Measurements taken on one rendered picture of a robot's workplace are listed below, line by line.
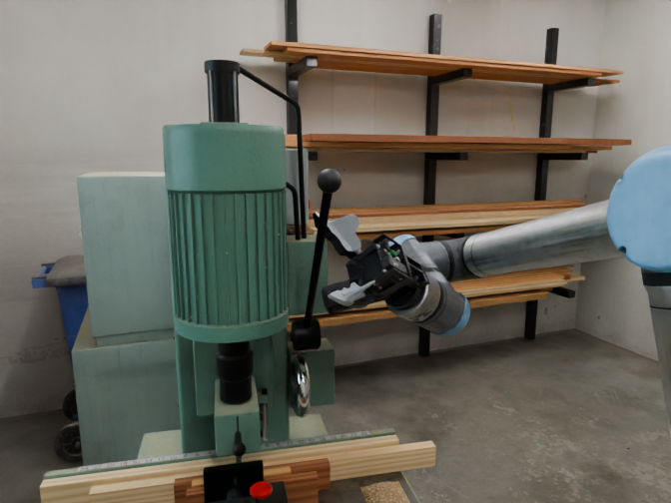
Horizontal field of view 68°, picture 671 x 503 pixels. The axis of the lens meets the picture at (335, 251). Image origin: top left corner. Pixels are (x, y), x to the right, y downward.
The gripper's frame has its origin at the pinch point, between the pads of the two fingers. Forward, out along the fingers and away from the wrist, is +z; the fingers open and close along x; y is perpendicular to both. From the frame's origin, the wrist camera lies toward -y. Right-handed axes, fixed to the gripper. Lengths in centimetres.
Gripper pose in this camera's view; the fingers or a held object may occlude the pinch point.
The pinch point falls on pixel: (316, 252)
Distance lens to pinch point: 72.5
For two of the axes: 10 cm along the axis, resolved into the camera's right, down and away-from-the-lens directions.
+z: -6.5, -3.6, -6.7
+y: 7.4, -5.0, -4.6
